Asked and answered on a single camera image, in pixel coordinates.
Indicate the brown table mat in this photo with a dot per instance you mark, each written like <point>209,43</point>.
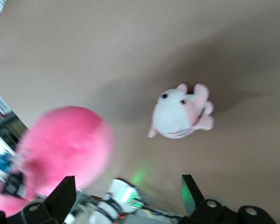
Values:
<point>107,58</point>

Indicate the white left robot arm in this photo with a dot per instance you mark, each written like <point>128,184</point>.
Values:
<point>116,189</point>

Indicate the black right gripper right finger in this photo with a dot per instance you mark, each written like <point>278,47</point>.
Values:
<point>192,196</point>

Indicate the hot pink round plush toy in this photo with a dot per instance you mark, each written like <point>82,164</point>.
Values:
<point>67,144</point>

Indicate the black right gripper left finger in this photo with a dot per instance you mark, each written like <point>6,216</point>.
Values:
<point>63,196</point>

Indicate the white and pink plush dog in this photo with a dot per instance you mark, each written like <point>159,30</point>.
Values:
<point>170,116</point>

